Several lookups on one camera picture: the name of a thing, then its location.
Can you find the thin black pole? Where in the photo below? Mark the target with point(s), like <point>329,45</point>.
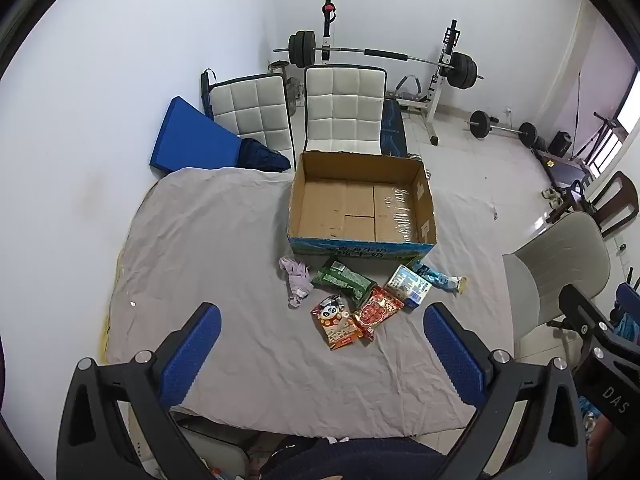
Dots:
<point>577,110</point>

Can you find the purple cloth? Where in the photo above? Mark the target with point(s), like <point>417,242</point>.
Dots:
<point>297,280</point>

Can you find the black speaker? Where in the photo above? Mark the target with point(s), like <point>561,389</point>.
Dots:
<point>560,144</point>

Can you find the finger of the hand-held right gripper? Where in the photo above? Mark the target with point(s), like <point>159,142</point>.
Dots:
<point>629,300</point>
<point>580,310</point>

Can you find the cardboard box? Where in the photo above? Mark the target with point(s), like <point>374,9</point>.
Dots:
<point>350,210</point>

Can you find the light slipper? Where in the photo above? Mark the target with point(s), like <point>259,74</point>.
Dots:
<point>547,193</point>
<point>556,202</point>

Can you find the blue and white carton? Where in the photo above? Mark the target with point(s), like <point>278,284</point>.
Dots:
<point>407,285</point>

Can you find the short barbell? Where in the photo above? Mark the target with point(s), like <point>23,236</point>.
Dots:
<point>500,130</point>

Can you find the white quilted chair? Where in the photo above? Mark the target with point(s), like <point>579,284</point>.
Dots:
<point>340,110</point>
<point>250,110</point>

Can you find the panda print snack packet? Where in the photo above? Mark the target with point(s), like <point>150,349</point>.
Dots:
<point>335,322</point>

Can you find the grey bedsheet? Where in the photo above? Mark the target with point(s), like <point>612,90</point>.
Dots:
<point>225,260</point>

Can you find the white weight rack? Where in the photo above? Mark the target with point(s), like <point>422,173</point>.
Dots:
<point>430,105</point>

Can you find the red snack packet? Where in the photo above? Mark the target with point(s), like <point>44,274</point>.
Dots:
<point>377,312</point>

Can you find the dark low platform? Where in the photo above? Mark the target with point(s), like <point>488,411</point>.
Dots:
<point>562,167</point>

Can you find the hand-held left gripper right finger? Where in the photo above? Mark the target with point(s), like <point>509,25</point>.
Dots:
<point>452,355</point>

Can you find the beige plastic chair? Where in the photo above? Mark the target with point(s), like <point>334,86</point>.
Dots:
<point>570,260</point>

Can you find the blue snack wrapper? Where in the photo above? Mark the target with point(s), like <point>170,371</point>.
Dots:
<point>435,275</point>

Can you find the dark blue bag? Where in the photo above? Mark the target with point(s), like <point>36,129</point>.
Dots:
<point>260,155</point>

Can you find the person's dark clothing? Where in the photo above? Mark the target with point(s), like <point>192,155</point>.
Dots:
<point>350,460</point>

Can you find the blue foam mat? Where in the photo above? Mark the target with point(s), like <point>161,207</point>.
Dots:
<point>192,140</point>

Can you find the long barbell with black plates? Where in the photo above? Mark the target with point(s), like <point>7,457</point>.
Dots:
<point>340,51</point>

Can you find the teal blue cloth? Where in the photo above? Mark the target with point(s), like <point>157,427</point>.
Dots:
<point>627,331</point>

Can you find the black and blue bench pad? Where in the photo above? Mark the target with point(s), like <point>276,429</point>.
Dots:
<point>392,130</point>

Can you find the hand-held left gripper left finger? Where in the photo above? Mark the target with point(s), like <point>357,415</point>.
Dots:
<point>195,355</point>

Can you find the window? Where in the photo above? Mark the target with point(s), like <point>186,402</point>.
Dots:
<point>631,105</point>

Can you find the black tripod stand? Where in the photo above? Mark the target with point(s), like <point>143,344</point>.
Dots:
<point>602,130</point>

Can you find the dark wooden chair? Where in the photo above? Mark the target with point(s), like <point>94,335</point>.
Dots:
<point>615,205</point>

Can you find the green snack packet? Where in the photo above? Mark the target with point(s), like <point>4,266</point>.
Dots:
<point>345,280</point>

